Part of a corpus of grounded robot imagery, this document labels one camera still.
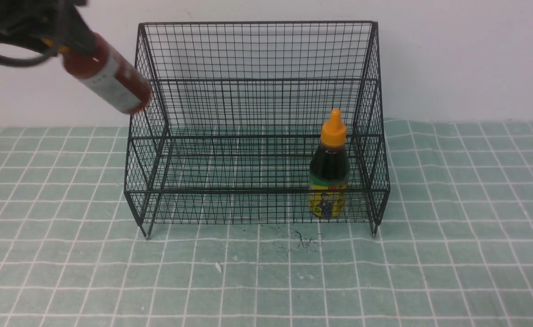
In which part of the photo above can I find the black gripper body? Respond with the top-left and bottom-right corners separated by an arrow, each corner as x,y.
0,0 -> 98,58

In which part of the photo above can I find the red sauce bottle orange cap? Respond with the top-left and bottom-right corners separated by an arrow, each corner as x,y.
59,33 -> 152,114

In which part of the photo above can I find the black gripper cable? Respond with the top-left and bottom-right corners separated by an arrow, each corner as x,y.
0,45 -> 60,69

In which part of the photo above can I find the dark sauce bottle yellow label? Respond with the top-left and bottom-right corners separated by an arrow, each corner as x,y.
309,109 -> 350,220

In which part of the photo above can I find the black wire mesh rack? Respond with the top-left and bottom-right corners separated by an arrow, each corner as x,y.
123,20 -> 390,239

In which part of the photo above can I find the green checkered tablecloth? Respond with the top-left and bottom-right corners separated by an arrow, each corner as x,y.
0,120 -> 533,327

